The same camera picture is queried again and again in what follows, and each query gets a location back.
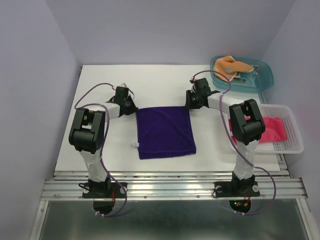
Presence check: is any purple towel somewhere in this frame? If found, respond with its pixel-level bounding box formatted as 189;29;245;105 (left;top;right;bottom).
136;106;197;160

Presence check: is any pink towel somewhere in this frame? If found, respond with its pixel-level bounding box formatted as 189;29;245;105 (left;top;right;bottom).
228;116;288;144

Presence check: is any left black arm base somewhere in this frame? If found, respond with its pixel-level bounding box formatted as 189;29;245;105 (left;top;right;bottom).
78;178;128;217

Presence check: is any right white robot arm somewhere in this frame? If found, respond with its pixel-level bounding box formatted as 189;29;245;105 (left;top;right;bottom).
185;78;266;195

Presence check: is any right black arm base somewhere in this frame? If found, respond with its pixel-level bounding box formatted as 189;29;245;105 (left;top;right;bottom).
212;179;261;214

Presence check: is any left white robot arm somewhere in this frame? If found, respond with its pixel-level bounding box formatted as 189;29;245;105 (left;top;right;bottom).
68;83;138;197

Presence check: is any orange towel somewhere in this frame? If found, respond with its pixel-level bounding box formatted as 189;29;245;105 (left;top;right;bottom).
213;55;254;80

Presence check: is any blue plastic tub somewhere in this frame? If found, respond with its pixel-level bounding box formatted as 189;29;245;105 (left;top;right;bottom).
210;56;274;93

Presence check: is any white perforated basket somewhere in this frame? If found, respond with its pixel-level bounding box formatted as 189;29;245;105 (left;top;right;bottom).
256;103;304;154

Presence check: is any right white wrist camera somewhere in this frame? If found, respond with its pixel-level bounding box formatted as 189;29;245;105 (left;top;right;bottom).
190;78;197;93

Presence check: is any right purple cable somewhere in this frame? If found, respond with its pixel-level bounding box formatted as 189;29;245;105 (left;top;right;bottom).
190;70;277;216

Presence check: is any purple cable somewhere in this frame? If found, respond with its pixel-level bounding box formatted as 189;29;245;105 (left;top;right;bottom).
74;82;128;218
190;70;277;216

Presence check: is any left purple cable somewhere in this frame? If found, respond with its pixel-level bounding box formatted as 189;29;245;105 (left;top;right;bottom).
74;82;128;218

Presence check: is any aluminium mounting rail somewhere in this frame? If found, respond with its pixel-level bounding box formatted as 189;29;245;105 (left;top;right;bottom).
40;170;308;201

